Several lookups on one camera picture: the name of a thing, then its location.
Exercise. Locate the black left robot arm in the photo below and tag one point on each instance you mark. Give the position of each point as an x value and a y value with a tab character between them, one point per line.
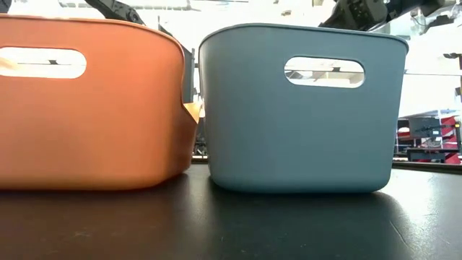
115	9

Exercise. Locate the black background monitor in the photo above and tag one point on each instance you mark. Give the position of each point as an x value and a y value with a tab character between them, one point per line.
426	128

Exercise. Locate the red white striped rack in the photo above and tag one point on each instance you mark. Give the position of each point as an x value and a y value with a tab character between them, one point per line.
453	159

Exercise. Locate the orange plastic bin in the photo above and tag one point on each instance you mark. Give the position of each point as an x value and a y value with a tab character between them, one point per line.
108	126

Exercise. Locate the blue plastic bin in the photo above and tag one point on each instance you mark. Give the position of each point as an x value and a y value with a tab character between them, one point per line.
252	144

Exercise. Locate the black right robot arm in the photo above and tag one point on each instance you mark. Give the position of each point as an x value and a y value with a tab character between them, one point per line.
353	14

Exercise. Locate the black background table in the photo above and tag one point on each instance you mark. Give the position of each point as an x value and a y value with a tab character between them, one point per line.
429	153

